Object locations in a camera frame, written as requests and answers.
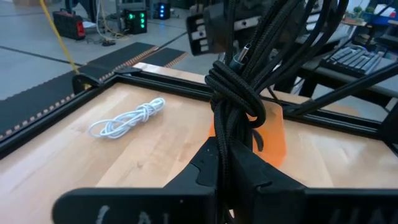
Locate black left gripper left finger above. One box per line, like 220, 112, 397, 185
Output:
52, 136, 225, 224

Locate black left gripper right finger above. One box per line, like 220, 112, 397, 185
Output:
229, 141, 398, 224

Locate long black braided USB-C cable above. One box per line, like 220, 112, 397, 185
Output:
203, 0, 350, 224

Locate black device blue lights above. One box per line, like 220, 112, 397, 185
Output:
154, 1, 172, 21

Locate orange plastic bin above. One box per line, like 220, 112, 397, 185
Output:
207, 101, 288, 169

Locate black device green lights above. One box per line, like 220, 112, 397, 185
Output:
123, 8, 149, 35

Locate black and red case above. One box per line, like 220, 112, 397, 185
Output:
52, 8, 86, 41

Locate dark desk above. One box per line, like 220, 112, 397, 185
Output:
297, 57, 398, 102

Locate black keyboard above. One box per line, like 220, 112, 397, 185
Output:
320, 45, 387, 77

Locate black floor mat hazard stripes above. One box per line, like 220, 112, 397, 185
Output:
0, 41, 189, 141

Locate black aluminium table frame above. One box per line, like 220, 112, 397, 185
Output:
0, 62, 398, 160

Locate white coiled USB-C cable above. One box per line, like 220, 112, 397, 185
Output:
87, 96, 167, 140

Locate yellow floor cable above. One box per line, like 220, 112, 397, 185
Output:
39, 0, 81, 75

